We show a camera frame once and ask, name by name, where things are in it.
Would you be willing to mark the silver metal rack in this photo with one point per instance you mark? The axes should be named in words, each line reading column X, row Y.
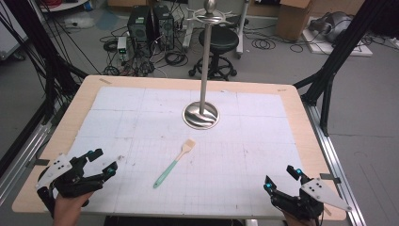
column 202, row 113

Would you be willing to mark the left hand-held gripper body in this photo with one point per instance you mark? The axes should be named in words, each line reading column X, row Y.
column 67, row 182

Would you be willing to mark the brown cardboard box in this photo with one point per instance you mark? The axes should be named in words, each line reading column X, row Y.
column 293, row 19

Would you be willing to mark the grey table clamp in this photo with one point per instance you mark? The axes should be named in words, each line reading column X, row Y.
column 330, row 178
column 40, row 162

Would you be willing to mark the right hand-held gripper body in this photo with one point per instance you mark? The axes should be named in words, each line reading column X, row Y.
column 309, row 197

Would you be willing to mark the grey backpack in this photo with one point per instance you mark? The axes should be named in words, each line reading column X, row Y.
column 332, row 23

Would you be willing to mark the beige tape strip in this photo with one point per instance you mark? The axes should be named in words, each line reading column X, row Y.
column 105, row 81

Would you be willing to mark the white flat board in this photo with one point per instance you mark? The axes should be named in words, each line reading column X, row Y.
column 338, row 47

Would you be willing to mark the person's right hand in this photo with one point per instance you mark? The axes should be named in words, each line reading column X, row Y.
column 301, row 221

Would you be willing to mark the white grid mat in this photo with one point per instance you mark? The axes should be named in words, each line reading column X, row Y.
column 188, row 175

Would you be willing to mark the aluminium rail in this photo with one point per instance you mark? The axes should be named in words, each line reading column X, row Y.
column 335, row 163
column 22, row 157

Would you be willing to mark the white power supply box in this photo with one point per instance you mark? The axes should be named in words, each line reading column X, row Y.
column 122, row 45

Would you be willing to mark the black metal frame stand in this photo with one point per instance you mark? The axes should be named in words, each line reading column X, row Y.
column 47, row 62
column 332, row 62

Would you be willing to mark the person's left hand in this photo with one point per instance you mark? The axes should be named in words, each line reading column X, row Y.
column 67, row 208

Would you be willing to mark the black computer tower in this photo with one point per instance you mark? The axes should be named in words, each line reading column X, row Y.
column 163, row 26
column 138, row 26

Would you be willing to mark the black round stool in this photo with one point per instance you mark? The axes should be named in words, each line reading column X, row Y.
column 219, row 40

